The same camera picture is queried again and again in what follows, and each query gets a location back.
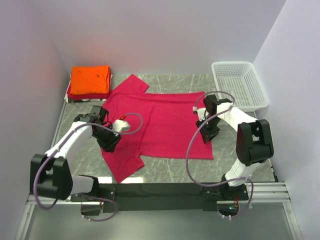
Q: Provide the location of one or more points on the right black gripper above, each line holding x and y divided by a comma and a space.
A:
209, 135

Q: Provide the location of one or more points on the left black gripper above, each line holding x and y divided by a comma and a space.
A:
109, 145

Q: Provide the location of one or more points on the magenta t shirt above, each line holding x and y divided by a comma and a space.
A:
165, 124

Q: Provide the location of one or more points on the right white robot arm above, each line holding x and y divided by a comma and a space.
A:
254, 144

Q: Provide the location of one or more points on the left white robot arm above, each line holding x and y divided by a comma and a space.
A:
50, 174

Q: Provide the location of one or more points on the folded red t shirt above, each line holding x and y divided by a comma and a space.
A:
87, 96

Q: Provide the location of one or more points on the white plastic basket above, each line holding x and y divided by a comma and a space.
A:
240, 79

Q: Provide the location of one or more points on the folded orange t shirt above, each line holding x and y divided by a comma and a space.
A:
86, 80

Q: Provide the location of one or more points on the black base beam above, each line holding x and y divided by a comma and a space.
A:
171, 196

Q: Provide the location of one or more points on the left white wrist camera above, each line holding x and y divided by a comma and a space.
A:
121, 125

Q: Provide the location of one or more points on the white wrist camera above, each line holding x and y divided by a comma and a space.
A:
121, 125
201, 112

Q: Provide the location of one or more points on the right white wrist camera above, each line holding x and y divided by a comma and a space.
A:
201, 112

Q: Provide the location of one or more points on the aluminium rail frame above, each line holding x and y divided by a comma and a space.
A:
269, 217

